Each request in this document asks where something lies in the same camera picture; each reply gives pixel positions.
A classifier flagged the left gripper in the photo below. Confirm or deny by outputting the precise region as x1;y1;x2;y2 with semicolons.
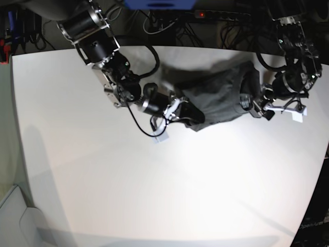
249;84;308;121

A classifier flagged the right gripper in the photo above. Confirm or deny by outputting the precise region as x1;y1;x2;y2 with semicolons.
149;95;205;129

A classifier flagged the dark grey t-shirt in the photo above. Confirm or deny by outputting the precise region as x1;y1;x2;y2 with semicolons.
175;61;261;132

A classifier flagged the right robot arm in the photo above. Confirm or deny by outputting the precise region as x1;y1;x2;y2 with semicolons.
23;1;205;131

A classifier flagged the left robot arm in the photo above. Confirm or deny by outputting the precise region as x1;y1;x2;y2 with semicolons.
249;1;322;122

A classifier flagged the black power strip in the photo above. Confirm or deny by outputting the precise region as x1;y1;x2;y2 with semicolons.
182;10;251;21

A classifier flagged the blue box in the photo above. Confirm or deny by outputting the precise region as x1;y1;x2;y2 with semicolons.
124;0;196;10

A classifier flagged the red clamp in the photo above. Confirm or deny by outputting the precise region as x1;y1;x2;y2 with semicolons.
0;39;11;64

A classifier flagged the grey chair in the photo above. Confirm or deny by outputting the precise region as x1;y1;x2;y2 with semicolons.
1;186;49;246

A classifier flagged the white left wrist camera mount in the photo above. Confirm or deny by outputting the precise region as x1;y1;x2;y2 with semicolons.
263;103;307;123

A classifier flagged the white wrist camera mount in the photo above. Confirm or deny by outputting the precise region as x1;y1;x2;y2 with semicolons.
263;103;307;123
150;97;185;144

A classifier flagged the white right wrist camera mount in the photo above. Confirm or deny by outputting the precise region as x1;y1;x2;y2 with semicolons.
150;97;185;144

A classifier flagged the white cable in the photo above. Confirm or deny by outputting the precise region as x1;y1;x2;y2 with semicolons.
142;15;178;35

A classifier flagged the black equipment with cables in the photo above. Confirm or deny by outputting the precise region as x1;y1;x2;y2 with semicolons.
1;6;55;54

